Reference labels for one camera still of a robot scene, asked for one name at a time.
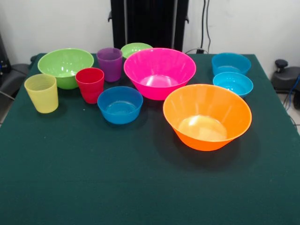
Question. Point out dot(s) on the pink plastic bowl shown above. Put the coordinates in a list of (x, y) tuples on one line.
[(159, 70)]

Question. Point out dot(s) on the orange plastic bowl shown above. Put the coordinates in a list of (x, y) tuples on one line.
[(206, 112)]

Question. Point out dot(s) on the purple plastic cup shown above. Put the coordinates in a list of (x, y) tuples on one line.
[(110, 68)]

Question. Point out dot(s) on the large green plastic bowl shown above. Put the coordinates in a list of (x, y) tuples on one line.
[(65, 63)]

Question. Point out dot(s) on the red plastic cup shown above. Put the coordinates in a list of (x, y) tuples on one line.
[(90, 86)]

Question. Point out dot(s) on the small green plastic bowl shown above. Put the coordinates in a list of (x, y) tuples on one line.
[(133, 49)]

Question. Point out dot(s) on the dark green tablecloth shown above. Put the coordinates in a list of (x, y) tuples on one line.
[(93, 175)]

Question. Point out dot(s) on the light blue plastic bowl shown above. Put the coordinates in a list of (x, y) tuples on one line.
[(233, 83)]

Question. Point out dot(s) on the yellow plastic cup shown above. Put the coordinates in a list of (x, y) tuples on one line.
[(42, 96)]

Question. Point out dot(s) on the black floor stand base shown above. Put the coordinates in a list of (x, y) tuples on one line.
[(286, 78), (14, 77)]

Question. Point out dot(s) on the black equipment box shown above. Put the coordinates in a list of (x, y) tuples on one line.
[(4, 58)]

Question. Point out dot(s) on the black wall plug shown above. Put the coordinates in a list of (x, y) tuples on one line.
[(200, 50)]

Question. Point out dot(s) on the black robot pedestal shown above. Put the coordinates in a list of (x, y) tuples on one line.
[(145, 23)]

